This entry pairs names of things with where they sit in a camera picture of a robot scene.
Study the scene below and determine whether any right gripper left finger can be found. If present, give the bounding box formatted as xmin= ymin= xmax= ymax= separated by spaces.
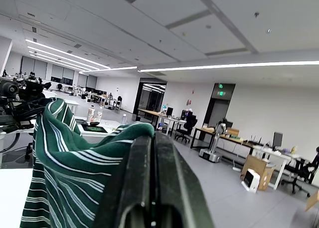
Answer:
xmin=116 ymin=136 xmax=154 ymax=228

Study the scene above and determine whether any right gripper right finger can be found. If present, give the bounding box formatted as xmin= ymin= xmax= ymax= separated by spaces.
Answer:
xmin=153 ymin=131 xmax=215 ymax=228

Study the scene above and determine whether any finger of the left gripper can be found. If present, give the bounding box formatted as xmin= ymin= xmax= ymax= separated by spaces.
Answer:
xmin=9 ymin=98 xmax=53 ymax=120

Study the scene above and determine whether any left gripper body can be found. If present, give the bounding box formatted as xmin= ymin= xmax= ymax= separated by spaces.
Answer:
xmin=17 ymin=78 xmax=52 ymax=100

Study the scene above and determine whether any green white striped T-shirt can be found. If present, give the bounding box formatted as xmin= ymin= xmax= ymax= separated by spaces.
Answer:
xmin=19 ymin=98 xmax=157 ymax=228

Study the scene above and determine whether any black office chair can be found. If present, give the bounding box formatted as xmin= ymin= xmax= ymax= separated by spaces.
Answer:
xmin=284 ymin=146 xmax=319 ymax=198
xmin=174 ymin=114 xmax=199 ymax=143

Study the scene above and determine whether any white bottle with red label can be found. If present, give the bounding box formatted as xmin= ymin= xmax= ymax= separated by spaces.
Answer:
xmin=87 ymin=105 xmax=97 ymax=124

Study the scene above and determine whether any white box appliance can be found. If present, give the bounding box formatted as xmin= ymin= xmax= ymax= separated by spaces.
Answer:
xmin=241 ymin=168 xmax=261 ymax=194

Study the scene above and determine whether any brown cardboard box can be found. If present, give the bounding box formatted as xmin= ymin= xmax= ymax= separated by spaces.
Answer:
xmin=240 ymin=154 xmax=277 ymax=191

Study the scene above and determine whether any dark computer monitor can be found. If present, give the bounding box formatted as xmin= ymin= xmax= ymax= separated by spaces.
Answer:
xmin=273 ymin=132 xmax=284 ymax=148

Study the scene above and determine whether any black cable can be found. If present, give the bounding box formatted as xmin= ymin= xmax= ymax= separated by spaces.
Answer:
xmin=0 ymin=132 xmax=21 ymax=154

